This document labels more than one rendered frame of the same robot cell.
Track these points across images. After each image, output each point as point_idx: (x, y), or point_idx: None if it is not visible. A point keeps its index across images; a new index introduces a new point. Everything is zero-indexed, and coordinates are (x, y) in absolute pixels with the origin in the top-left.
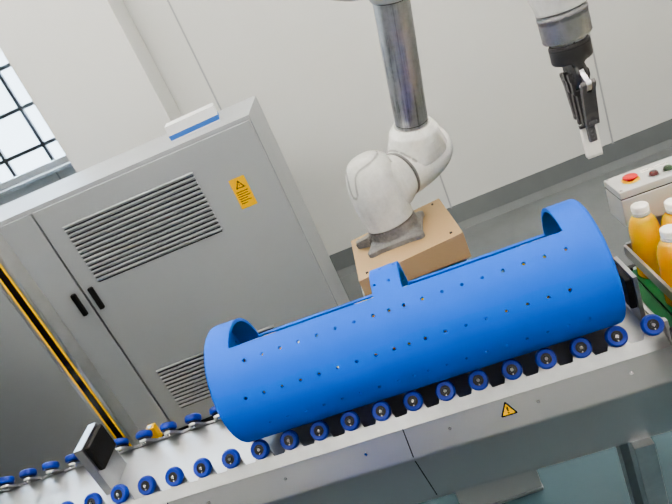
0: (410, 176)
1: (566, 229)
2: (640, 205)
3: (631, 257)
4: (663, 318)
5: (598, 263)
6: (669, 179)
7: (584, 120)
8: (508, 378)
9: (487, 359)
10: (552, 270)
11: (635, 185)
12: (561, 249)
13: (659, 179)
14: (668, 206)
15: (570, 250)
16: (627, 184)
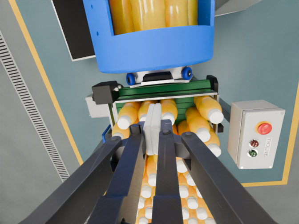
0: None
1: (112, 41)
2: (215, 118)
3: (203, 92)
4: (132, 86)
5: (96, 59)
6: (240, 147)
7: (115, 144)
8: None
9: None
10: (87, 14)
11: (248, 126)
12: (96, 28)
13: (242, 142)
14: (200, 131)
15: (96, 38)
16: (256, 122)
